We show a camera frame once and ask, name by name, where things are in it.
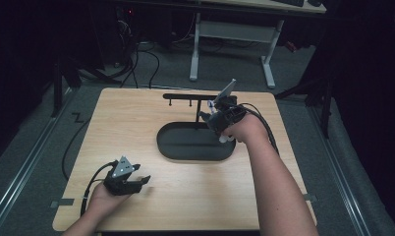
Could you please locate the person's left hand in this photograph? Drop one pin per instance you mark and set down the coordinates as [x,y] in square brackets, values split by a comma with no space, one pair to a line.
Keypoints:
[103,200]

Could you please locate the black stand legs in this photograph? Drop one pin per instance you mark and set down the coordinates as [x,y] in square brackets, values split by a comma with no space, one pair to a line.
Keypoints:
[74,77]

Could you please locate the black keyboard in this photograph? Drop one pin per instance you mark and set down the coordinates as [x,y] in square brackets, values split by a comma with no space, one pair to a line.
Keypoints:
[289,2]

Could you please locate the person's right hand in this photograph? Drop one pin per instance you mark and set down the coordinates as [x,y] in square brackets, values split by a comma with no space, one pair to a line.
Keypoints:
[248,129]

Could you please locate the grey tape strip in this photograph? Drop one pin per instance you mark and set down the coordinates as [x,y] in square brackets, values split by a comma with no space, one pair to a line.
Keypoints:
[310,197]
[63,203]

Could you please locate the black tripod legs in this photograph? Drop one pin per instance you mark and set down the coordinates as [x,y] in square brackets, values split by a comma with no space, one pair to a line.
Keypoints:
[316,95]

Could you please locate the white-framed desk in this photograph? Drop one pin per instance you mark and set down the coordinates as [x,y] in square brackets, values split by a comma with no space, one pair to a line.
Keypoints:
[235,31]

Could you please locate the metal floor rail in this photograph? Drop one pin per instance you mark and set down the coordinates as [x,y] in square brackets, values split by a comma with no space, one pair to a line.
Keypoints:
[343,177]
[18,183]

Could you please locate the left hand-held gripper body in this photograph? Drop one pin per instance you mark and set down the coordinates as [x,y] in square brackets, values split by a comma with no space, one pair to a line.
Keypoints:
[120,178]

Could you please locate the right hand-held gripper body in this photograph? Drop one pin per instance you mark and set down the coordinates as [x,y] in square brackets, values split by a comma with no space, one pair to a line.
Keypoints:
[226,116]

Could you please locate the blue and white loop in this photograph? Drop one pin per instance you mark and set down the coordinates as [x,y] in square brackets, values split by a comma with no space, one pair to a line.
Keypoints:
[211,106]

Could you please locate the black hook rack with tray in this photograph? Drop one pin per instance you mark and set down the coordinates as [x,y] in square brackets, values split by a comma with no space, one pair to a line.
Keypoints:
[192,144]

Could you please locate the small red object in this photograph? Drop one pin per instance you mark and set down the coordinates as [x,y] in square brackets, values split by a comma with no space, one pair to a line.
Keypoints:
[291,46]

